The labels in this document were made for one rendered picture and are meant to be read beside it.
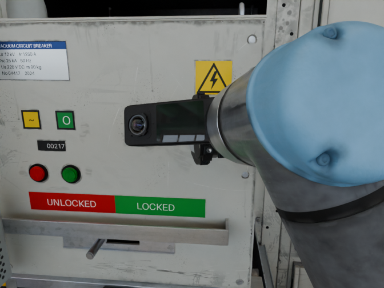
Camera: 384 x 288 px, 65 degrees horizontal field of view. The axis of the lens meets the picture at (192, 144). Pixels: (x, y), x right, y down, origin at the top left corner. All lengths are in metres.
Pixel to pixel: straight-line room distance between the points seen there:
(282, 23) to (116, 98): 0.42
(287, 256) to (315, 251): 0.73
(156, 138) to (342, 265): 0.21
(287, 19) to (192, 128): 0.50
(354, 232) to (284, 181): 0.04
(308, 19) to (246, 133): 0.61
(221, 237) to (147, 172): 0.16
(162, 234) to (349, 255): 0.37
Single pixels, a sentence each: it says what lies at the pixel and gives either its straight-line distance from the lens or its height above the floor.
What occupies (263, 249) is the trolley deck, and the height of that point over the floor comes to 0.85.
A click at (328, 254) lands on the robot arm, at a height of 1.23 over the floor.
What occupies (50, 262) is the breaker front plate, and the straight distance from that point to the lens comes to 0.68.
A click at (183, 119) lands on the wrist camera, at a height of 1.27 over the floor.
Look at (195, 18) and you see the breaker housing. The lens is 0.48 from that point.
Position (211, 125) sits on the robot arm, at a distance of 0.25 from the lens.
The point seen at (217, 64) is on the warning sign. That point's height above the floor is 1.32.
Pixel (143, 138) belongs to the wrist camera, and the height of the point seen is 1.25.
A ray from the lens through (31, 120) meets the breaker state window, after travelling 0.57.
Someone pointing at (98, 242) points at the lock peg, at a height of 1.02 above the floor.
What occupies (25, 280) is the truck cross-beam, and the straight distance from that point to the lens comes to 0.72.
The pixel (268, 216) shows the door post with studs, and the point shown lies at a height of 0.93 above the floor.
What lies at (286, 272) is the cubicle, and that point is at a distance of 0.95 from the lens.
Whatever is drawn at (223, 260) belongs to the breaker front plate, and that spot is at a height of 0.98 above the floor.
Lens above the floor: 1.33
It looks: 15 degrees down
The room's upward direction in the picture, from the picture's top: straight up
